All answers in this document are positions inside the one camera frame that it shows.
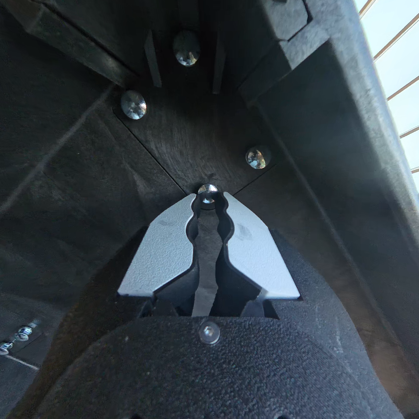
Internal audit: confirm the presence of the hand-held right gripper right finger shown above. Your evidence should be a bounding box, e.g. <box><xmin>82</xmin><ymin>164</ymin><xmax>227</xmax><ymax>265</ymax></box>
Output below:
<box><xmin>213</xmin><ymin>191</ymin><xmax>300</xmax><ymax>318</ymax></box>

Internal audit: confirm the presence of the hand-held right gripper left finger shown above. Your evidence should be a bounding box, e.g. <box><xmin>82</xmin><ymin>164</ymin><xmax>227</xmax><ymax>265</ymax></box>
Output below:
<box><xmin>117</xmin><ymin>193</ymin><xmax>201</xmax><ymax>317</ymax></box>

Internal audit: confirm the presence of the round head silver screw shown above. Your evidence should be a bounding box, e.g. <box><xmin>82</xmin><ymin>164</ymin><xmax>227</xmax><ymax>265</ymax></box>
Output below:
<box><xmin>120</xmin><ymin>90</ymin><xmax>147</xmax><ymax>120</ymax></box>
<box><xmin>197</xmin><ymin>183</ymin><xmax>218</xmax><ymax>204</ymax></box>
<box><xmin>246</xmin><ymin>145</ymin><xmax>271</xmax><ymax>170</ymax></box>
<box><xmin>173</xmin><ymin>30</ymin><xmax>201</xmax><ymax>67</ymax></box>

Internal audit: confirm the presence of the black plastic chair seat shell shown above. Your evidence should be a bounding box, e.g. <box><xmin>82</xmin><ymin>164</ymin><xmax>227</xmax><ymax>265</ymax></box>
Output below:
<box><xmin>0</xmin><ymin>0</ymin><xmax>419</xmax><ymax>419</ymax></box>

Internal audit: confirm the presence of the bright window with thin bars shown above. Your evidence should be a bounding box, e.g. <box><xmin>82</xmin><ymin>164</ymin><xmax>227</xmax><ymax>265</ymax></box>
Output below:
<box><xmin>355</xmin><ymin>0</ymin><xmax>419</xmax><ymax>197</ymax></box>

